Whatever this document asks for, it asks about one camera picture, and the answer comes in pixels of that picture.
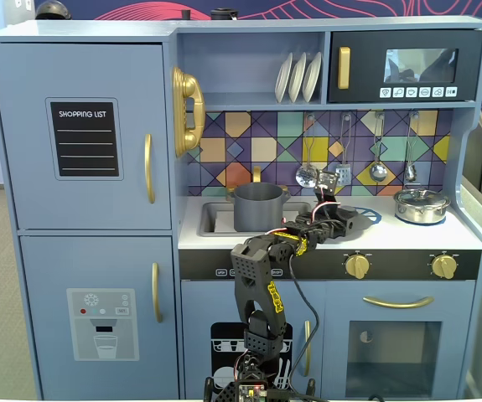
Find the steel pot with glass lid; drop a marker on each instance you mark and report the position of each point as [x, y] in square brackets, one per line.
[421, 206]

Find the red black robot base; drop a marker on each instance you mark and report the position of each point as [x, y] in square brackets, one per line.
[224, 391]

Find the black box on kitchen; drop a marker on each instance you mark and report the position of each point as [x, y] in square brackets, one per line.
[224, 13]

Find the blue freezer door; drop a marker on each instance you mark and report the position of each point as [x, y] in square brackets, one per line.
[48, 259]

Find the blue toy kitchen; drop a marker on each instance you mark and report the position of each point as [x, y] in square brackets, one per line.
[98, 251]

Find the blue fridge door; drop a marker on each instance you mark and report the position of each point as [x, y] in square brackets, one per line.
[35, 201]

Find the gold toy telephone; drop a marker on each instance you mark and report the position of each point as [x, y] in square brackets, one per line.
[188, 113]

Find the gold toy faucet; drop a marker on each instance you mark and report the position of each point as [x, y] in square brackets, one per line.
[257, 173]

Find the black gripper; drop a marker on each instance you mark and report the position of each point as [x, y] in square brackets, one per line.
[346, 223]

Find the gold stove knob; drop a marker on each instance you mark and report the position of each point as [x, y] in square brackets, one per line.
[444, 267]
[357, 267]

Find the gray cylindrical pot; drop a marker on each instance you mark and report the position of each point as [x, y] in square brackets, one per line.
[259, 211]

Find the blue oven door with window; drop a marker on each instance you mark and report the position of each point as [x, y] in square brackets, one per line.
[400, 343]

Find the steel hanging ladle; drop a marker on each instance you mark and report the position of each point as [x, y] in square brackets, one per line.
[378, 171]

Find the steel hanging slotted spatula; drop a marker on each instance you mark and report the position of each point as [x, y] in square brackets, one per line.
[343, 173]

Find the black toy microwave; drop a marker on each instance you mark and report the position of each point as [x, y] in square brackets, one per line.
[406, 65]

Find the steel hanging whisk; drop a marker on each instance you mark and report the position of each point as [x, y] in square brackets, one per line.
[410, 171]

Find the black five-joint robot arm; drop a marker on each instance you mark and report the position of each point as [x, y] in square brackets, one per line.
[251, 268]

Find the white toy plate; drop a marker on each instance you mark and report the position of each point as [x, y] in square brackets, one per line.
[297, 77]
[312, 76]
[283, 77]

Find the black helmet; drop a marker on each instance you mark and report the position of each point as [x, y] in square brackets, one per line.
[53, 10]

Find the steel hanging skimmer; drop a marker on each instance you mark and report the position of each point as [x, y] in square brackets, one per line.
[306, 176]

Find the blue dishwasher door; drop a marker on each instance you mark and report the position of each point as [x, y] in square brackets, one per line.
[198, 335]

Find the small wrist camera board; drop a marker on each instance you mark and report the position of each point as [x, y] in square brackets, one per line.
[327, 180]

